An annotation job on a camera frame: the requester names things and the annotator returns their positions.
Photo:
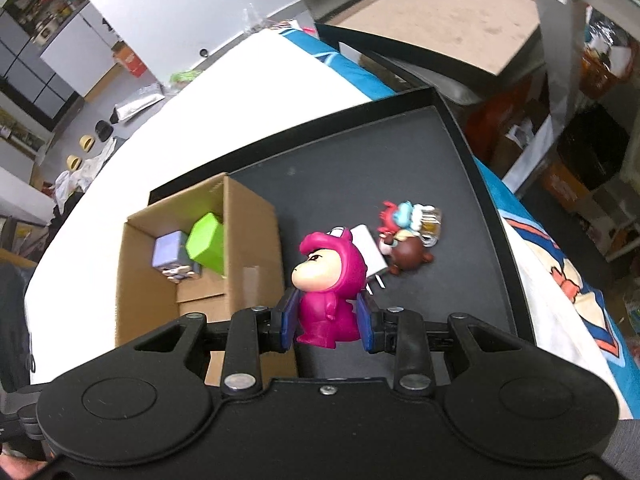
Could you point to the pink hooded figurine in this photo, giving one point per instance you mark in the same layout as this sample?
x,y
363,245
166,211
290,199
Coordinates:
x,y
330,280

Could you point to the black trash bin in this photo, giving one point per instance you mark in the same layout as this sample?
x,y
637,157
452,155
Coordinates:
x,y
592,147

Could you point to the cluttered desk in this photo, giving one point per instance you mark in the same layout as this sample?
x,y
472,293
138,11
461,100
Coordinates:
x,y
555,60

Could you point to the silver foil bag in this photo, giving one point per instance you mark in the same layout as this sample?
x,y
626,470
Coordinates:
x,y
137,104

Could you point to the green hexagonal box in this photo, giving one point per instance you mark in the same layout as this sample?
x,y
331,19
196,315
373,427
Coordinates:
x,y
205,245

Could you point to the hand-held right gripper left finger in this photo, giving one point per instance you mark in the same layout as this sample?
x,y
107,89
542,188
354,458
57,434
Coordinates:
x,y
287,320

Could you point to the person's grey trouser leg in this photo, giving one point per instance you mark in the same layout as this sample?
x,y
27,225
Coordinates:
x,y
627,452
12,320

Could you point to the dark grey panelled cabinet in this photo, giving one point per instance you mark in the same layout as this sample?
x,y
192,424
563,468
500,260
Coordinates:
x,y
35,75

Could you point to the white plastic bag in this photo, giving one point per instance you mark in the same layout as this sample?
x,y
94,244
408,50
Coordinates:
x,y
80,175

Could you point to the brown cardboard box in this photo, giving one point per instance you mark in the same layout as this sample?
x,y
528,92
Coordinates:
x,y
255,240

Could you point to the purple cube toy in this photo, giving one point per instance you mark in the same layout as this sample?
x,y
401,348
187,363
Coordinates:
x,y
170,250

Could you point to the white cabinet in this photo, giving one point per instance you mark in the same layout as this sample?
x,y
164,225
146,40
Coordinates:
x,y
80,45

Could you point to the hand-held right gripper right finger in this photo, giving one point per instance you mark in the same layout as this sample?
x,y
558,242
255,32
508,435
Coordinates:
x,y
364,322

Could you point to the white charger plug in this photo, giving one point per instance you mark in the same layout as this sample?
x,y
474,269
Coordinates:
x,y
374,257

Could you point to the row of bottles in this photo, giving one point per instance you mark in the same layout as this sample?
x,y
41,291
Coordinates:
x,y
45,12

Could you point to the black tray with brown inside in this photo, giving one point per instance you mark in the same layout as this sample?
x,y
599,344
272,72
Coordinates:
x,y
440,25

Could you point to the black slipper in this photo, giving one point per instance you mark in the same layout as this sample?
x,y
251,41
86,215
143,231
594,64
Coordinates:
x,y
104,131

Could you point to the green plastic bag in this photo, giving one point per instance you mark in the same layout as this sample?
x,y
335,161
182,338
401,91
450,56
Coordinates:
x,y
186,76

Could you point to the brown-haired doll figurine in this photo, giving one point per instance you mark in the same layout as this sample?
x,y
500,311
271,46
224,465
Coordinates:
x,y
407,255

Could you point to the orange carton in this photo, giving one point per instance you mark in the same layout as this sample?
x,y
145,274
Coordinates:
x,y
130,60

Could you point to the yellow slipper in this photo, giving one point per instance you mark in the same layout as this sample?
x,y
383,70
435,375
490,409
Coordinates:
x,y
87,144
74,162

